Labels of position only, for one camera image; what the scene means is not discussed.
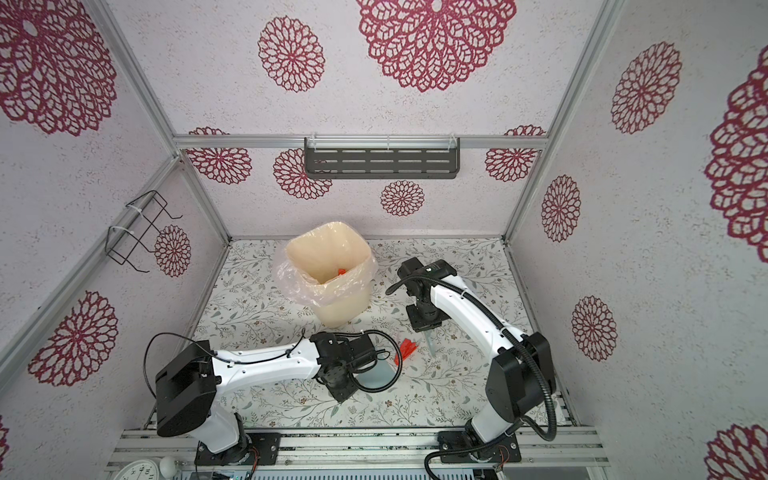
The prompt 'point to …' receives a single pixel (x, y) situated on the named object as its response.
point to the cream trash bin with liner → (327, 270)
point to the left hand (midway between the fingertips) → (341, 392)
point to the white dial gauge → (142, 469)
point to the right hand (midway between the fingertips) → (427, 321)
